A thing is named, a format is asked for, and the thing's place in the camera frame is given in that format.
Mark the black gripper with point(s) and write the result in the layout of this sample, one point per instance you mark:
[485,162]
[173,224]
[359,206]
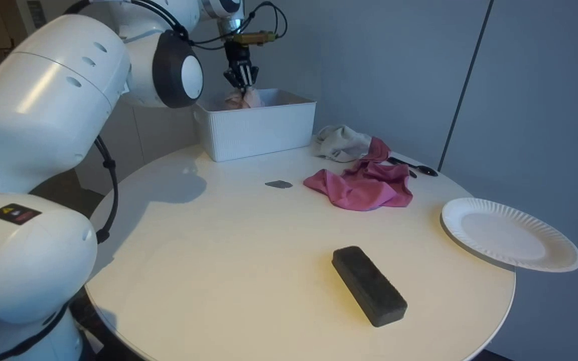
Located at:
[242,56]

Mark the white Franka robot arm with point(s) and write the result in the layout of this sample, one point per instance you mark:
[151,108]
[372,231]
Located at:
[48,134]

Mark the white plastic basket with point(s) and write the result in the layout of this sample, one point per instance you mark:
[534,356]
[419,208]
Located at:
[261,132]

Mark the grey knit cloth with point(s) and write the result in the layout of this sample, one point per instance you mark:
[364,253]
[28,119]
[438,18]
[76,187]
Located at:
[342,144]

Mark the magenta cloth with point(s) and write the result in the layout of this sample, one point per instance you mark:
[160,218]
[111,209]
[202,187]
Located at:
[361,184]

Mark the black sunglasses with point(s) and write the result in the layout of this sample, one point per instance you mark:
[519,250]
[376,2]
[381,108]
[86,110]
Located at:
[422,170]

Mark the black rectangular block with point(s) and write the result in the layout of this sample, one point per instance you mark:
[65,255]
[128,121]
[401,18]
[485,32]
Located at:
[370,285]

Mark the white paper plate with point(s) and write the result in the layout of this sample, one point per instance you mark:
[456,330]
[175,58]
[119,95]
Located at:
[507,234]

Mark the yellowish wrist camera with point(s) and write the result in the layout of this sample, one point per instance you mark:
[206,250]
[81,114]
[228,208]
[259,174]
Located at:
[258,38]

